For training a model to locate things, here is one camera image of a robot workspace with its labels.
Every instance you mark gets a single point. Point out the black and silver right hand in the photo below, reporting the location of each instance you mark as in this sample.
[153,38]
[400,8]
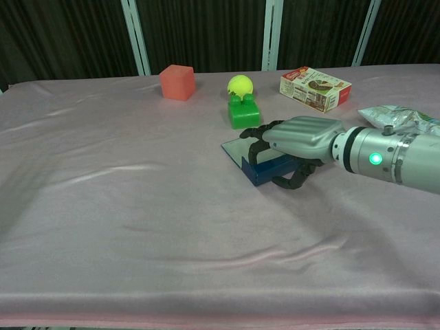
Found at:
[302,137]

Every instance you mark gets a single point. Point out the blue glasses case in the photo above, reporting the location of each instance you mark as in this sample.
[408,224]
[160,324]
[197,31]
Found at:
[264,172]

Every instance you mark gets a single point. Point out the white and silver right robot arm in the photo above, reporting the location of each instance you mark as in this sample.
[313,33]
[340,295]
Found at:
[395,158]

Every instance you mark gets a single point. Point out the pink tablecloth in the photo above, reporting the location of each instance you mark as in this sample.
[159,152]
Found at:
[137,206]

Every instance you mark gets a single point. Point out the white and red snack carton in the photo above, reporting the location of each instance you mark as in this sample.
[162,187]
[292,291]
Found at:
[313,89]

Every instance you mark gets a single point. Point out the green toy brick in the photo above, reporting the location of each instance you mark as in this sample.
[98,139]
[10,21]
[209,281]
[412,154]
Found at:
[244,115]

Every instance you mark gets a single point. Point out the yellow tennis ball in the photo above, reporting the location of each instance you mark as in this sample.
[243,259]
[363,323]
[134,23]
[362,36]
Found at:
[240,85]

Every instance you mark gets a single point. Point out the white plastic snack bag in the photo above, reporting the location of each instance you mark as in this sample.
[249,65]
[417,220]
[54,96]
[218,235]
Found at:
[388,117]

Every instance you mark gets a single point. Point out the red foam cube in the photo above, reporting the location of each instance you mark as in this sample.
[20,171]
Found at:
[177,82]

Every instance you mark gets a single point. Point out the white partition post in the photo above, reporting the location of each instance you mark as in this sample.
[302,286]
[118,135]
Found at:
[366,32]
[272,34]
[137,38]

